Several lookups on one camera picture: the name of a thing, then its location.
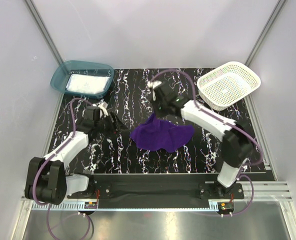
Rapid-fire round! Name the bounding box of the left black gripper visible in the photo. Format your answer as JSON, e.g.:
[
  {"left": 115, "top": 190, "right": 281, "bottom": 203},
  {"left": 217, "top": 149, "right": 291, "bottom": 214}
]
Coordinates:
[{"left": 94, "top": 111, "right": 128, "bottom": 139}]

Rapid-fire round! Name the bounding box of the purple towel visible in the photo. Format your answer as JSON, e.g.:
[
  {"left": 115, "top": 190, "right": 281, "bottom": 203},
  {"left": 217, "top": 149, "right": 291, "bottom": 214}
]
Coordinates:
[{"left": 130, "top": 113, "right": 195, "bottom": 153}]

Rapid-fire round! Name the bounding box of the light blue towel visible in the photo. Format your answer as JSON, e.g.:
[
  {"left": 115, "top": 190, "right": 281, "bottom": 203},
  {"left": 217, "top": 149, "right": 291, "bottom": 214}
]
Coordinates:
[{"left": 66, "top": 74, "right": 110, "bottom": 95}]

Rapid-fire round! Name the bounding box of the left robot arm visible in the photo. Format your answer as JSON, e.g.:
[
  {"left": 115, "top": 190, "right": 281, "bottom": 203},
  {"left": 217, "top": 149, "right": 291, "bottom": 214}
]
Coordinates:
[{"left": 24, "top": 106, "right": 127, "bottom": 205}]

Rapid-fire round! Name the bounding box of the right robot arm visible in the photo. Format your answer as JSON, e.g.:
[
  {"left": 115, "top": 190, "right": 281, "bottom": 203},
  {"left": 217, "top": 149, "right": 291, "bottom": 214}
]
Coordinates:
[{"left": 149, "top": 80, "right": 255, "bottom": 199}]

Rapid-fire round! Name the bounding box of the white plastic basket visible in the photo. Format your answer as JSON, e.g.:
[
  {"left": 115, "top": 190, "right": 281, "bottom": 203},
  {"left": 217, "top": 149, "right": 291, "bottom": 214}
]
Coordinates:
[{"left": 197, "top": 61, "right": 261, "bottom": 111}]

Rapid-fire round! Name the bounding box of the teal plastic basin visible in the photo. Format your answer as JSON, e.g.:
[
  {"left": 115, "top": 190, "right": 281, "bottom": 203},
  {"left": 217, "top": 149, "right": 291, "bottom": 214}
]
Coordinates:
[{"left": 50, "top": 60, "right": 115, "bottom": 99}]

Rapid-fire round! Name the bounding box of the left small circuit board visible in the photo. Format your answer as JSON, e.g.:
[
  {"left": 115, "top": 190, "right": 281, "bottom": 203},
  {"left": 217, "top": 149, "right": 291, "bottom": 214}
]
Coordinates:
[{"left": 84, "top": 201, "right": 98, "bottom": 209}]

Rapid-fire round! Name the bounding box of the small circuit board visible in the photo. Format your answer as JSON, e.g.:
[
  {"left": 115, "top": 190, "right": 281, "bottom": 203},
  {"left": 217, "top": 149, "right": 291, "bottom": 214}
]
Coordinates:
[
  {"left": 218, "top": 202, "right": 235, "bottom": 212},
  {"left": 84, "top": 201, "right": 98, "bottom": 209}
]

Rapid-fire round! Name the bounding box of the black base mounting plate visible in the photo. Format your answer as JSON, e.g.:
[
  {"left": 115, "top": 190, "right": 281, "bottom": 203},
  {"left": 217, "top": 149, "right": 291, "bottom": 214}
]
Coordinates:
[{"left": 62, "top": 173, "right": 253, "bottom": 204}]

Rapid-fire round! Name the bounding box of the right small circuit board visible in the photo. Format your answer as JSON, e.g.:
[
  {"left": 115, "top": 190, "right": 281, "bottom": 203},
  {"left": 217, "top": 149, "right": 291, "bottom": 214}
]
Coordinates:
[{"left": 218, "top": 202, "right": 235, "bottom": 212}]

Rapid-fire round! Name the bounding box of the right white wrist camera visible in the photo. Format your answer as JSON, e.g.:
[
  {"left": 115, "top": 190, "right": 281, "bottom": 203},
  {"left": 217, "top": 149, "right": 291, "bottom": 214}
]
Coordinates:
[{"left": 147, "top": 80, "right": 162, "bottom": 101}]

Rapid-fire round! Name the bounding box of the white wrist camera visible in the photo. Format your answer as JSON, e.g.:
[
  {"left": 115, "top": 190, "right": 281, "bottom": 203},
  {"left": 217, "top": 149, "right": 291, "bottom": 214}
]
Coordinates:
[
  {"left": 147, "top": 80, "right": 162, "bottom": 101},
  {"left": 93, "top": 101, "right": 108, "bottom": 118}
]

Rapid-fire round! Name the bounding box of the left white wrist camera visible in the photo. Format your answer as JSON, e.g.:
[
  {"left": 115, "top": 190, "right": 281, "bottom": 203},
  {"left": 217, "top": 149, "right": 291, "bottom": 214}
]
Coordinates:
[{"left": 93, "top": 101, "right": 108, "bottom": 118}]

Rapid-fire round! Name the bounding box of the white slotted cable duct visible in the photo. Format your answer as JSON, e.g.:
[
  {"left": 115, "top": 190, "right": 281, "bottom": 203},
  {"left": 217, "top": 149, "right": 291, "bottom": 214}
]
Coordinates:
[{"left": 31, "top": 199, "right": 220, "bottom": 213}]

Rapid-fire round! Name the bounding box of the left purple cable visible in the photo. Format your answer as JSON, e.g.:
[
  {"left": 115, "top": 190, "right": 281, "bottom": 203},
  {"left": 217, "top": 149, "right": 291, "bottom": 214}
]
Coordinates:
[{"left": 32, "top": 97, "right": 101, "bottom": 240}]

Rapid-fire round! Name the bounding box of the left aluminium frame post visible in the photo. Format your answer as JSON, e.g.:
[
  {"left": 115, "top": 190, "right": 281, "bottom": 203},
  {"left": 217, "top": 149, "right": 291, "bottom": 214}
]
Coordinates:
[{"left": 23, "top": 0, "right": 64, "bottom": 65}]

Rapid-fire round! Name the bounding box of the aluminium frame post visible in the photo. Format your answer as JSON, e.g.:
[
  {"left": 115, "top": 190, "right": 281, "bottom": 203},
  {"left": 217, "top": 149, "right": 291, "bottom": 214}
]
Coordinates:
[
  {"left": 245, "top": 0, "right": 288, "bottom": 67},
  {"left": 23, "top": 0, "right": 64, "bottom": 65}
]

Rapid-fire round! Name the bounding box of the right aluminium frame post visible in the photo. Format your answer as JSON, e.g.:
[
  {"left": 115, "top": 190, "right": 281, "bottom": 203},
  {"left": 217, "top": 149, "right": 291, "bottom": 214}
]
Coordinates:
[{"left": 245, "top": 0, "right": 288, "bottom": 67}]

